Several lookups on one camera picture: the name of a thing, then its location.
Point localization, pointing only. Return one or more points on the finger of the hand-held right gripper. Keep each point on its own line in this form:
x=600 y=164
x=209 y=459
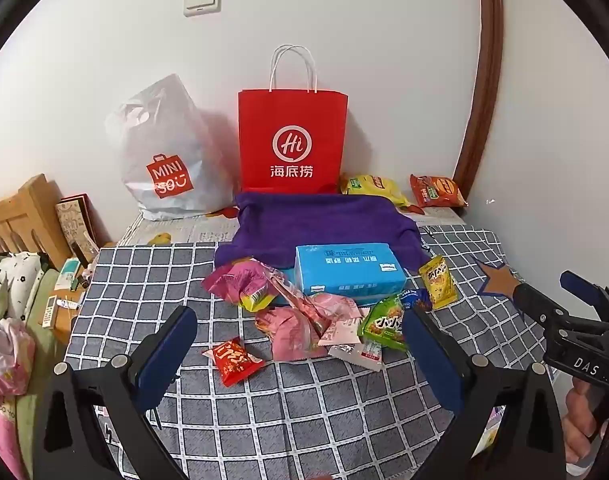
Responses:
x=587 y=290
x=539 y=310

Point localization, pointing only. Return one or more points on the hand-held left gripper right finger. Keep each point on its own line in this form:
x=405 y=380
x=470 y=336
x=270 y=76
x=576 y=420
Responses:
x=429 y=355

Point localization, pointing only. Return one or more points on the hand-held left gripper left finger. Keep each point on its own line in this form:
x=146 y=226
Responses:
x=170 y=350

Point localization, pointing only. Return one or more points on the small green snack packet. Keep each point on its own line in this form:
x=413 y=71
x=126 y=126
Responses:
x=382 y=325

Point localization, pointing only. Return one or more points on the small red snack packet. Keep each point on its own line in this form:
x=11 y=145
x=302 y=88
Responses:
x=233 y=362

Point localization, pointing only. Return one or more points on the small yellow snack packet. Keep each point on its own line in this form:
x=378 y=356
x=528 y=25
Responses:
x=437 y=282

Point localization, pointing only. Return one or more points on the magenta snack packet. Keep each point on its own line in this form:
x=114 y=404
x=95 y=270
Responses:
x=234 y=280

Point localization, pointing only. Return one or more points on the person's right hand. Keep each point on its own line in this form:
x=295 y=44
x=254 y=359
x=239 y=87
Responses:
x=577 y=420

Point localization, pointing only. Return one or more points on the small blue snack packet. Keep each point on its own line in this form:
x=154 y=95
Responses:
x=415 y=300

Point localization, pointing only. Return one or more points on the small white snack packet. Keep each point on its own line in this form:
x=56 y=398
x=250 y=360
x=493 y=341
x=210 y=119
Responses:
x=357 y=356

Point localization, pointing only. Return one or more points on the wooden nightstand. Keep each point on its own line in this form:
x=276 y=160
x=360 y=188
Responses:
x=64 y=324

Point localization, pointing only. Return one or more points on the crumpled pink snack packet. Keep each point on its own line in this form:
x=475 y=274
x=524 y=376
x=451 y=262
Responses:
x=284 y=335

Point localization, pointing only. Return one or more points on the newspaper print sheet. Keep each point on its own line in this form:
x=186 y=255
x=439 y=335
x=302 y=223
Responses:
x=184 y=232

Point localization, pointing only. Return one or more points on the blue tissue pack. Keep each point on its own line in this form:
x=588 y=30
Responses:
x=344 y=270

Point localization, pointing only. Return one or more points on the white remote control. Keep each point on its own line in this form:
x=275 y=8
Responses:
x=50 y=312

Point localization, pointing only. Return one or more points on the grey checked blanket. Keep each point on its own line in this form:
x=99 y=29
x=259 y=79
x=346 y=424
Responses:
x=284 y=410

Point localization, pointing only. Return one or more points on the green cloth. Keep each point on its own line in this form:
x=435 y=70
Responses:
x=39 y=355

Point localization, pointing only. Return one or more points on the orange snack bag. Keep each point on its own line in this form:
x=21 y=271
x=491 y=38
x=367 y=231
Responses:
x=437 y=191

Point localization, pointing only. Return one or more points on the brown framed book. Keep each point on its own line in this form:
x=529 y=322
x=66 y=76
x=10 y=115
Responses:
x=74 y=222

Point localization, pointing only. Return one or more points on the purple towel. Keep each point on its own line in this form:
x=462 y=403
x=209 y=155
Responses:
x=324 y=220

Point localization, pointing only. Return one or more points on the white floral pillow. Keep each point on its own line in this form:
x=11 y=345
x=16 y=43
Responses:
x=12 y=277

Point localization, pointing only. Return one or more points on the pink plastic bag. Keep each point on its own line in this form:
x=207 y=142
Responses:
x=4 y=410

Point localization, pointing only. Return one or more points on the large yellow snack bag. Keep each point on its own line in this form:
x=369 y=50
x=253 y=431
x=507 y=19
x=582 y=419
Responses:
x=374 y=186

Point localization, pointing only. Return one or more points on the wooden headboard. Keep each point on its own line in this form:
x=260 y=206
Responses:
x=19 y=215

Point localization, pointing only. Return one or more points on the white plastic shopping bag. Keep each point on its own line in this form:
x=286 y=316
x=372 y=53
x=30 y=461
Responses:
x=174 y=130

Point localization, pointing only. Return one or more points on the red paper bag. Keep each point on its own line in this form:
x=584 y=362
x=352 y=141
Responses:
x=292 y=110

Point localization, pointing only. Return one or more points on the brown wooden door frame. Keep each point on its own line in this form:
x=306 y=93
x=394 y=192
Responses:
x=487 y=85

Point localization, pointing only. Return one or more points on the white wall switch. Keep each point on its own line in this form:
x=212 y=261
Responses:
x=202 y=0

